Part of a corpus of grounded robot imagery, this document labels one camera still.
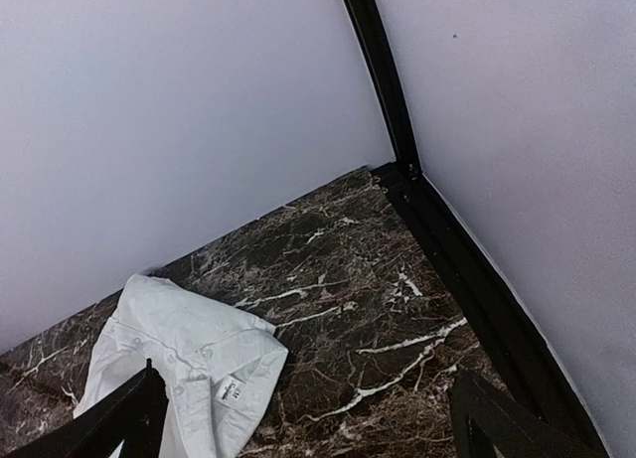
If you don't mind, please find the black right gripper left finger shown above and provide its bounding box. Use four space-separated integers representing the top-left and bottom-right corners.
8 360 166 458

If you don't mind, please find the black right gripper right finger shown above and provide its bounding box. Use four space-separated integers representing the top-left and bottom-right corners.
450 372 594 457

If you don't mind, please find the white button shirt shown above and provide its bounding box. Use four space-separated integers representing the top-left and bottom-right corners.
73 274 288 457

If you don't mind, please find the black right table rail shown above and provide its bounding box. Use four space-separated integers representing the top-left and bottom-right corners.
372 163 608 456

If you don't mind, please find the black right frame post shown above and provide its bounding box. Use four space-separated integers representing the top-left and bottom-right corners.
343 0 421 180

